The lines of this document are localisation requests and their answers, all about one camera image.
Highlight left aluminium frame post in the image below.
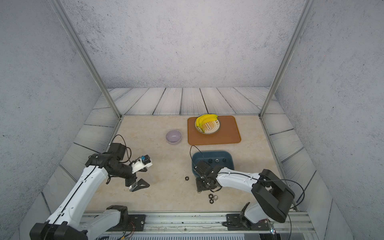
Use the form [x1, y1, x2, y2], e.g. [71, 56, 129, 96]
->
[47, 0, 122, 119]

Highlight lilac ceramic bowl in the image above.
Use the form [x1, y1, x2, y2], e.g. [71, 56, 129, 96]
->
[166, 130, 183, 145]

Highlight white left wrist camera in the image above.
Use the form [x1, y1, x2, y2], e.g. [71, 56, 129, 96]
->
[130, 155, 153, 174]

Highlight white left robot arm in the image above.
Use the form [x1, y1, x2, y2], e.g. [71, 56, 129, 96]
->
[30, 143, 152, 240]

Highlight patterned plate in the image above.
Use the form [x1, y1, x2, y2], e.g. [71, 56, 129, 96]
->
[194, 119, 221, 135]

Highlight aluminium frame post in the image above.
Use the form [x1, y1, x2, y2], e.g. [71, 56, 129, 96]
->
[259, 0, 316, 118]
[47, 0, 122, 119]

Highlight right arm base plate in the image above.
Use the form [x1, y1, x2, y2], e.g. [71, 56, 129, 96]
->
[222, 214, 271, 231]

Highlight aluminium front rail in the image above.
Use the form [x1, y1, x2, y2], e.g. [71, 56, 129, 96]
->
[53, 211, 316, 240]

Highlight brown rectangular mat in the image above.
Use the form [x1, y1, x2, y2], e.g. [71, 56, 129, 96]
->
[187, 116, 242, 146]

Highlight yellow banana bunch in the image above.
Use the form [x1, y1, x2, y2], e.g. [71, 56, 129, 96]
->
[195, 114, 218, 128]

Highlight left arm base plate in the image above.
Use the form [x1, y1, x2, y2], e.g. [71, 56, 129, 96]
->
[107, 215, 146, 233]

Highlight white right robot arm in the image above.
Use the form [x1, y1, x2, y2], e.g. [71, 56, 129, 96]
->
[192, 161, 295, 224]

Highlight teal plastic storage box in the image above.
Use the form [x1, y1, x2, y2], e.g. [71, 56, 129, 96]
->
[192, 151, 235, 178]

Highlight right aluminium frame post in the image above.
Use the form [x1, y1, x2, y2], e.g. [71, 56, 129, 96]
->
[259, 0, 316, 118]

